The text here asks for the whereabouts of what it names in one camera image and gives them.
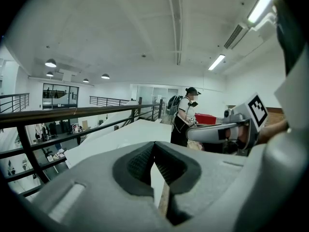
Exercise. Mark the ceiling air vent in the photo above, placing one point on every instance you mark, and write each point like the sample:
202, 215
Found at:
233, 37

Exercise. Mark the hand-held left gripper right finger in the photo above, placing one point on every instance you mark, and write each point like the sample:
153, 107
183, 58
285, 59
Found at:
212, 182

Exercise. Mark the red box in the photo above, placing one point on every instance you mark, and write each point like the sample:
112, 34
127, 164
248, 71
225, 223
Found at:
205, 118

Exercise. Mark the black railing with wooden rail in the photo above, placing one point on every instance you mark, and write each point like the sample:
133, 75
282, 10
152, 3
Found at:
72, 111

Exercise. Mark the black metal balustrade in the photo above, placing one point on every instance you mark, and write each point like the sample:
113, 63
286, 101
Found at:
96, 100
14, 96

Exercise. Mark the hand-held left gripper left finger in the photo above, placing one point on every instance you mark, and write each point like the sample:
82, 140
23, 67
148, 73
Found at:
96, 202

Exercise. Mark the person's right forearm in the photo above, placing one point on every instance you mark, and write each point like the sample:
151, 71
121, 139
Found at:
272, 129

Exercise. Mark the person's right hand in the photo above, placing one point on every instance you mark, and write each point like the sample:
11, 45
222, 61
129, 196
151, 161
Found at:
243, 133

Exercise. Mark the ceiling tube light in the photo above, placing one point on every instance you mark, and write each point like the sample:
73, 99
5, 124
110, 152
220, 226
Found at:
216, 62
260, 5

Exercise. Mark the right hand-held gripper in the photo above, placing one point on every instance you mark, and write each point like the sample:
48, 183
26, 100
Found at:
257, 110

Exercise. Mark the black framed glass window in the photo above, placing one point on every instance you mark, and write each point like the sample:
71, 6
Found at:
60, 95

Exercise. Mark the person's black printed shirt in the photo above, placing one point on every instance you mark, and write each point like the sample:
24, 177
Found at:
287, 45

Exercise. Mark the white ceiling conduit rail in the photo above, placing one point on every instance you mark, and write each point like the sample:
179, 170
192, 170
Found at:
177, 33

